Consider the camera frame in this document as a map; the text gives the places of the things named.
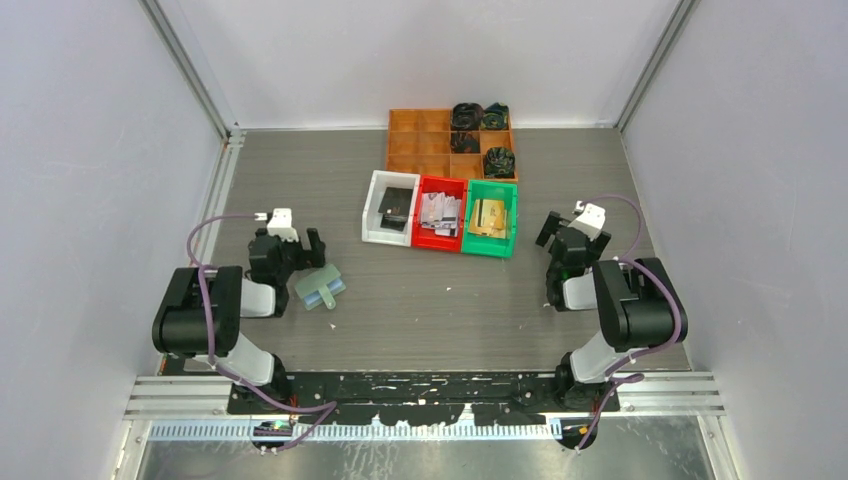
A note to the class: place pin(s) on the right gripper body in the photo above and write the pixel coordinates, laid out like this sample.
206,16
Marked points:
595,252

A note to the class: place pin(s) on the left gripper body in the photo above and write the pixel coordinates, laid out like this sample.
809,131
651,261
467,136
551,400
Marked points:
294,258

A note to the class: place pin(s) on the green card holder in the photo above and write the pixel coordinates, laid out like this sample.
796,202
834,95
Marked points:
320,288

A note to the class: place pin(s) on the green plastic bin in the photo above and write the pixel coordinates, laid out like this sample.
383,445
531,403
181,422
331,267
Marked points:
485,246

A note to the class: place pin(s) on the white plastic bin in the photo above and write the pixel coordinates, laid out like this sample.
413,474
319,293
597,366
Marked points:
371,232

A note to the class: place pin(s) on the red plastic bin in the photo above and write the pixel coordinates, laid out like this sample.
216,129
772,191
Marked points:
425,239

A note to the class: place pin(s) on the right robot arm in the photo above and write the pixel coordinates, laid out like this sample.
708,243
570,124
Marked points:
637,307

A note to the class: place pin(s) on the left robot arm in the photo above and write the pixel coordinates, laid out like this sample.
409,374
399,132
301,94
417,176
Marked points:
200,314

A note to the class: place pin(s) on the gold cards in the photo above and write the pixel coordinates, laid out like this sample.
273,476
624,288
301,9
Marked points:
488,219

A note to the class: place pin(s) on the black cards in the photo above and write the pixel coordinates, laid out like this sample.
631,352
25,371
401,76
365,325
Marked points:
394,208

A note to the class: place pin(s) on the white silver cards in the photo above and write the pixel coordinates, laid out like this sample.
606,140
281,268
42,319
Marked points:
440,213

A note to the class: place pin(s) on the dark green rolled item bottom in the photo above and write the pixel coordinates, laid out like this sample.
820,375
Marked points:
499,163

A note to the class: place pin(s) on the dark rolled item middle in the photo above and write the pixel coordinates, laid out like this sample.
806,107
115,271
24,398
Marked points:
465,142

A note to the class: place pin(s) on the dark green rolled item top-right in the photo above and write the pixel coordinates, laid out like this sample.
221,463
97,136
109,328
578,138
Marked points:
495,117

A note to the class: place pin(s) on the black rolled item top-left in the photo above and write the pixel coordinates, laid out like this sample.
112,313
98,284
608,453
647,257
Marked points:
466,116

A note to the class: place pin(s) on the orange compartment tray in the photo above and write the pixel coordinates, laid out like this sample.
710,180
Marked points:
419,142

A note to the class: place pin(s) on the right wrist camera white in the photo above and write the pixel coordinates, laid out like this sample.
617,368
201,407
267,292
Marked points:
589,219

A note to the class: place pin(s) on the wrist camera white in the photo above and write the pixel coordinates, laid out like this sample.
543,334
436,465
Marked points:
279,223
589,219

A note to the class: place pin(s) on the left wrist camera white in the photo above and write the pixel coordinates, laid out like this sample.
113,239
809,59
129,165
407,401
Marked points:
279,223

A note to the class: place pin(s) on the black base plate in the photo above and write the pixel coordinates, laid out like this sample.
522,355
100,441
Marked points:
505,398

